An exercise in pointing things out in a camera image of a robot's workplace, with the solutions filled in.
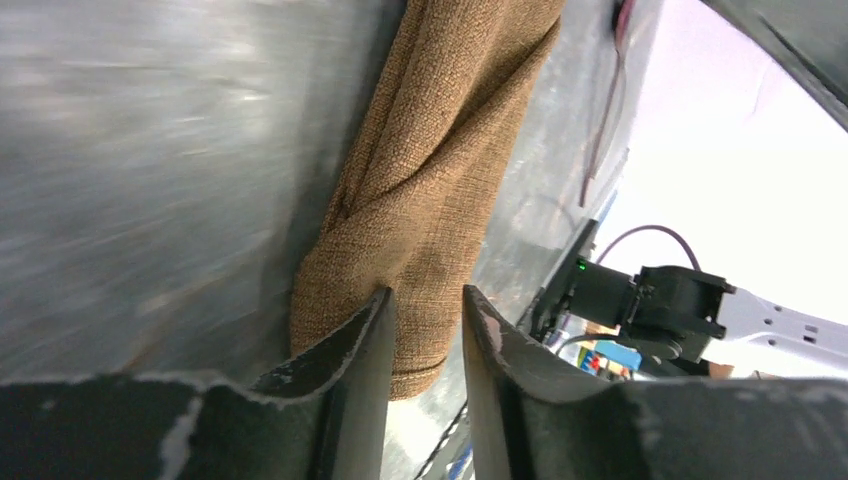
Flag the brown cloth napkin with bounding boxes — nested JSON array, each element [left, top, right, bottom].
[[290, 1, 564, 401]]

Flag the purple spoon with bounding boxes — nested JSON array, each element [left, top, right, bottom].
[[578, 0, 636, 207]]

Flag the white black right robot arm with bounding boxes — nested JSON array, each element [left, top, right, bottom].
[[565, 259, 847, 379]]

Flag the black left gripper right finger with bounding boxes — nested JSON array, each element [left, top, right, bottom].
[[462, 285, 847, 479]]

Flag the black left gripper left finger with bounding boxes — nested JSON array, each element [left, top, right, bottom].
[[1, 288, 395, 479]]

